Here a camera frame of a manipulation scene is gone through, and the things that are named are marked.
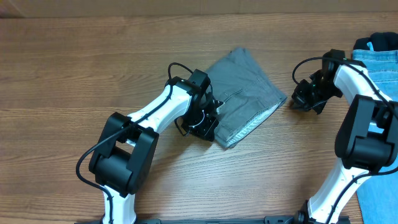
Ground grey cargo shorts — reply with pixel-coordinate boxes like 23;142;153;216
206;47;287;148

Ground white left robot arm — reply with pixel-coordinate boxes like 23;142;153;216
88;70;221;223

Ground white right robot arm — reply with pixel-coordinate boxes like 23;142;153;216
291;49;397;224

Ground black garment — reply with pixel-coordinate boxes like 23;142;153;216
353;32;397;52

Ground light blue denim jeans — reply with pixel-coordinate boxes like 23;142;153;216
351;49;398;224

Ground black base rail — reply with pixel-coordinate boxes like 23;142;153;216
74;214;352;224

